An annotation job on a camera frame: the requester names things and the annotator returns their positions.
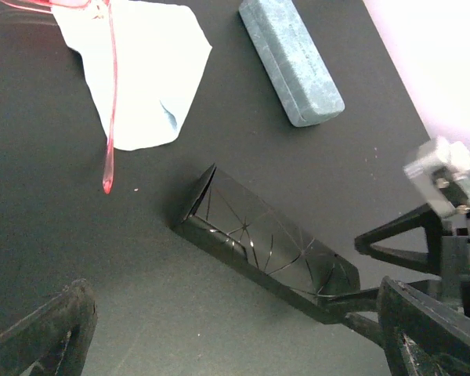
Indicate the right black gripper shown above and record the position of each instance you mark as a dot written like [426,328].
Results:
[412,241]

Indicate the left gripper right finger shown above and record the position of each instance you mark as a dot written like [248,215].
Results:
[421,335]

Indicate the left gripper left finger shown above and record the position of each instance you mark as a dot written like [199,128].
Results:
[55,338]

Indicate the black glasses case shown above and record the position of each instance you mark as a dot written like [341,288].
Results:
[229,222]

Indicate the green lined glasses case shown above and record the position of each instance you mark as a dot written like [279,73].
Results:
[298,73]

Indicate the light blue cloth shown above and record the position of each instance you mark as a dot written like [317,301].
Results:
[161,56]

